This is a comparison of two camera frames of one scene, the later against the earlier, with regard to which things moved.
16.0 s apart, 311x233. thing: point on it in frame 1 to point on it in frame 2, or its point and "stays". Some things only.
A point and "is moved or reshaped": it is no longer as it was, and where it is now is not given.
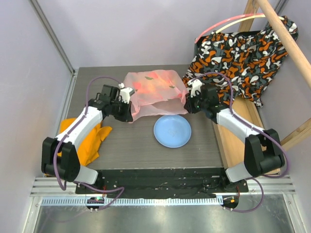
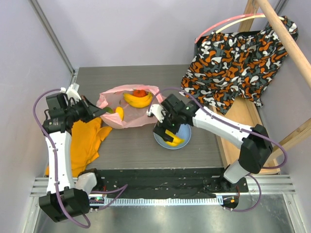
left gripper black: [127, 116] to [90, 109]
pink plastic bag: [156, 92] is moved or reshaped
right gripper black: [189, 104] to [163, 128]
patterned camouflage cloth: [240, 64] stays
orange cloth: [88, 149] stays
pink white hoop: [218, 26] stays
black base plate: [161, 182] stays
